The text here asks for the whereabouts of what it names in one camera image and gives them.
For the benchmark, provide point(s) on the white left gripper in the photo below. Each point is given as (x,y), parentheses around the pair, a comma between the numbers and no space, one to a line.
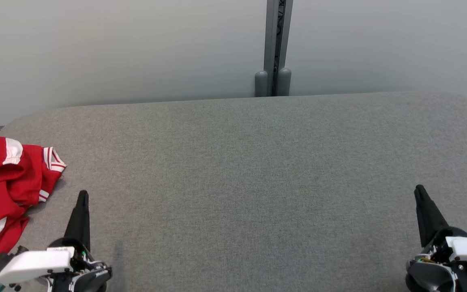
(35,263)

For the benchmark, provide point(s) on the red white basketball jersey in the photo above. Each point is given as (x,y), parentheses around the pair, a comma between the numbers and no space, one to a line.
(31,170)

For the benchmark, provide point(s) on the grey cylindrical post foot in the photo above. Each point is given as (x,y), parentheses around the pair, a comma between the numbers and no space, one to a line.
(261,84)
(284,81)

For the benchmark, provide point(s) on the grey metal partition post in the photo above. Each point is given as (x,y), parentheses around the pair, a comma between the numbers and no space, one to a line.
(278,36)

